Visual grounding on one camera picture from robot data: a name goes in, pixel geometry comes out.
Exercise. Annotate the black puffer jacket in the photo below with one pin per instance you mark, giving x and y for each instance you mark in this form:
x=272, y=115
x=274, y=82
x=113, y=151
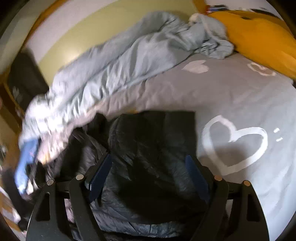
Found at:
x=150, y=143

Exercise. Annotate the blue pillow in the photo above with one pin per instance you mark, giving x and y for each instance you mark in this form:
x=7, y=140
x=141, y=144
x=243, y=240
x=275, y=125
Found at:
x=25, y=162

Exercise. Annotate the grey printed bed sheet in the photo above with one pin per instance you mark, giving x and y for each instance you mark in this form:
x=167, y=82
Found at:
x=231, y=92

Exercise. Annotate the yellow pillow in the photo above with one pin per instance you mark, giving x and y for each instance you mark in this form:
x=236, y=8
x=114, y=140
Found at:
x=259, y=37

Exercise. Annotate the black hanging bag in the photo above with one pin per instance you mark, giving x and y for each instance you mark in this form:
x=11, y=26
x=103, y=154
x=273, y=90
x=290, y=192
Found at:
x=25, y=83

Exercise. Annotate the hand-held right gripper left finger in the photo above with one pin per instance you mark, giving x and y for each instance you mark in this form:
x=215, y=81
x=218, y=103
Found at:
x=99, y=177

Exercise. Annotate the grey-blue duvet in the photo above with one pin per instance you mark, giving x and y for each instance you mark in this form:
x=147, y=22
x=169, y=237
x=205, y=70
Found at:
x=115, y=64

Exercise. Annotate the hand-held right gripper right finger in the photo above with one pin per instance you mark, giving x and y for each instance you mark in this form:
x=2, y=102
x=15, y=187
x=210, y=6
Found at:
x=198, y=179

